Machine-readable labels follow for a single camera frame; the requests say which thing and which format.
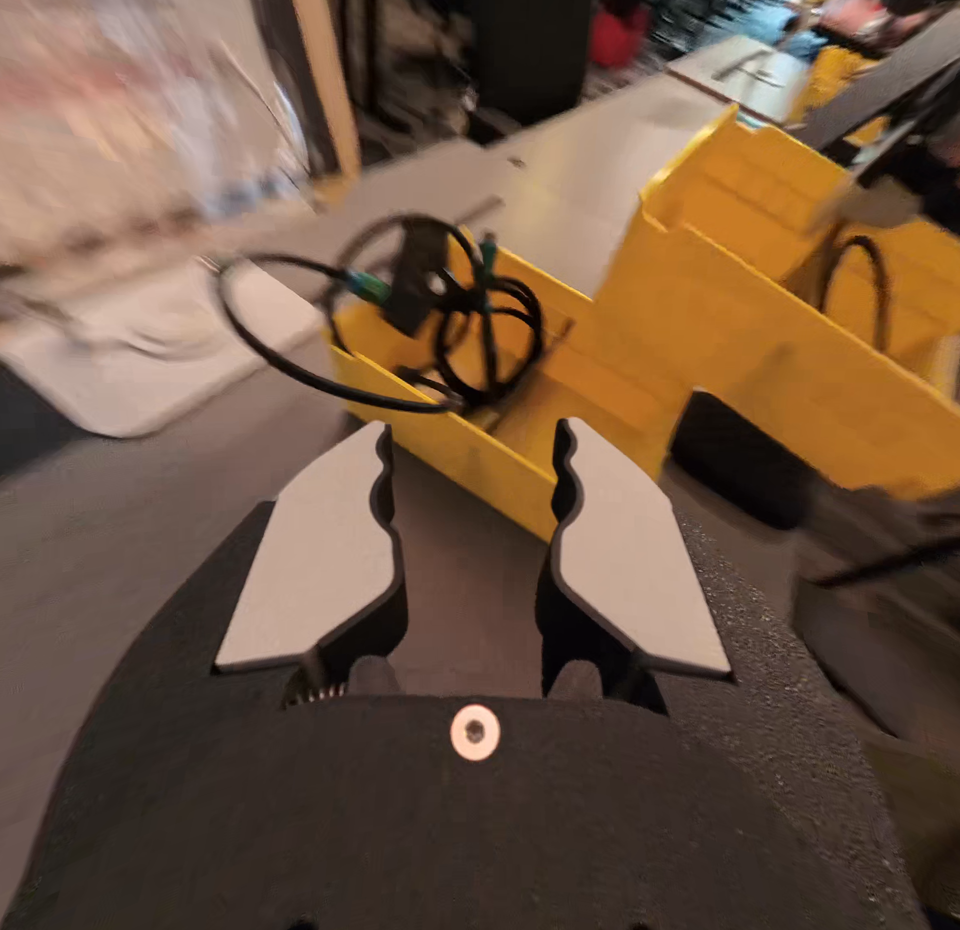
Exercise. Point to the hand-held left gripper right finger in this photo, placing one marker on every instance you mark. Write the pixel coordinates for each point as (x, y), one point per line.
(637, 570)

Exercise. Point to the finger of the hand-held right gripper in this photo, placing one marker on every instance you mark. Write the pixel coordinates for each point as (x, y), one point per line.
(870, 203)

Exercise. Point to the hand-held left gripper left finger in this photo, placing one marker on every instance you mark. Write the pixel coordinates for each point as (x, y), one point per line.
(322, 563)

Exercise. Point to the yellow plastic bin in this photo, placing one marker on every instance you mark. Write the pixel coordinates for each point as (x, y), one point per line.
(450, 450)
(750, 308)

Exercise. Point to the wooden document stand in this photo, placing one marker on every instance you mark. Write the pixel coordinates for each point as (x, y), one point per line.
(150, 390)

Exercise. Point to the printed instruction sheet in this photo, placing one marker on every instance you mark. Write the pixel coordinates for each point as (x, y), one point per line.
(112, 83)

